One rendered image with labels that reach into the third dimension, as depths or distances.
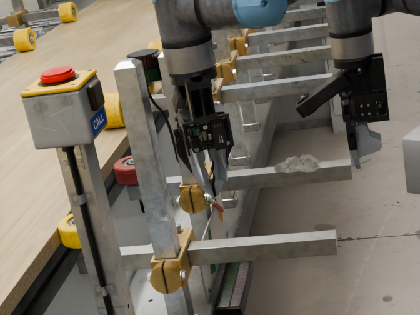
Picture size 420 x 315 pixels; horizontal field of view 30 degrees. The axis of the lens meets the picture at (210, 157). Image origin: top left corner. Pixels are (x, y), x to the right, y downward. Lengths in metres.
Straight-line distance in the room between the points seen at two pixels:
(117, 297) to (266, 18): 0.41
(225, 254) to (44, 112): 0.50
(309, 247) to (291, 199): 2.19
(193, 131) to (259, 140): 0.97
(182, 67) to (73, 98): 0.30
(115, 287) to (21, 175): 0.68
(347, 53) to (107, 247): 0.61
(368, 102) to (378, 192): 2.03
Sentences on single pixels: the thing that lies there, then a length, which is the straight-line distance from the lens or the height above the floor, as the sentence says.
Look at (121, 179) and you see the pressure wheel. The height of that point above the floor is 0.88.
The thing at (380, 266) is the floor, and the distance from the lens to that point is 2.86.
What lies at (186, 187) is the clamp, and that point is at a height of 0.87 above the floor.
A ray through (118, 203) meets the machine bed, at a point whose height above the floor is 0.79.
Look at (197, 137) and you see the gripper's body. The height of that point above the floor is 1.05.
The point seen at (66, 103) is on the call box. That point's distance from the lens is 0.88.
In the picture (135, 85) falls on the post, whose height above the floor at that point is 1.14.
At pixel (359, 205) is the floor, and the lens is 3.31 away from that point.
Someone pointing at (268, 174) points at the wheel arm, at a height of 0.86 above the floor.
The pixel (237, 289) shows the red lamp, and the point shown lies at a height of 0.70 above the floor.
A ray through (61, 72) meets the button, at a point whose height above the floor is 1.23.
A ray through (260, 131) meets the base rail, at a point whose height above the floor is 0.70.
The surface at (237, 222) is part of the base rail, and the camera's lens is 1.68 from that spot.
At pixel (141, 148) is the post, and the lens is 1.18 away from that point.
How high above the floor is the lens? 1.42
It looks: 20 degrees down
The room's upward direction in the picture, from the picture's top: 11 degrees counter-clockwise
